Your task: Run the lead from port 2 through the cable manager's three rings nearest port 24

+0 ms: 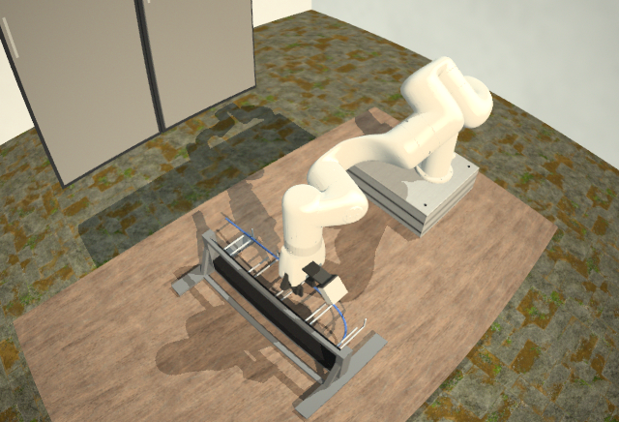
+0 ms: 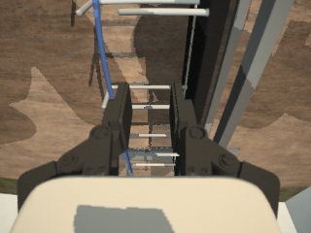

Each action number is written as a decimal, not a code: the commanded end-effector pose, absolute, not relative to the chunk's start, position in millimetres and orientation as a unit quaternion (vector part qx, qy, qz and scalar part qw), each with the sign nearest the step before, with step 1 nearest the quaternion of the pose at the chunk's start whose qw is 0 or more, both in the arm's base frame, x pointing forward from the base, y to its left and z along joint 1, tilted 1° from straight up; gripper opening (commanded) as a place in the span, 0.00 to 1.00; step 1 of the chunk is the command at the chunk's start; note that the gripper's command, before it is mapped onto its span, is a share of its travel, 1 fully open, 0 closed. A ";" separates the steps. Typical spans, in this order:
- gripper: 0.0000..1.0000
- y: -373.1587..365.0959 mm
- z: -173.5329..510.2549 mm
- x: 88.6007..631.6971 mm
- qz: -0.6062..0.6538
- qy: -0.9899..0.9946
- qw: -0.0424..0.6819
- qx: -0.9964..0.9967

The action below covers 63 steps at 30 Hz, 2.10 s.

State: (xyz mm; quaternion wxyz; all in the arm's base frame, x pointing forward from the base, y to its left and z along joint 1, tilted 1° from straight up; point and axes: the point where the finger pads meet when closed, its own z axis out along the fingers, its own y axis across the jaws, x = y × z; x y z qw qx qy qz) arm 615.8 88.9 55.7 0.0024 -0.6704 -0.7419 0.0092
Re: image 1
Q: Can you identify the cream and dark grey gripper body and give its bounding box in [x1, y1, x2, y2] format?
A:
[279, 237, 325, 286]

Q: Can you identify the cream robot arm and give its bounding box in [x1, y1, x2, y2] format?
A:
[281, 56, 492, 305]

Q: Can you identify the grey metal rack frame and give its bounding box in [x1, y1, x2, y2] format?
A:
[172, 229, 388, 419]

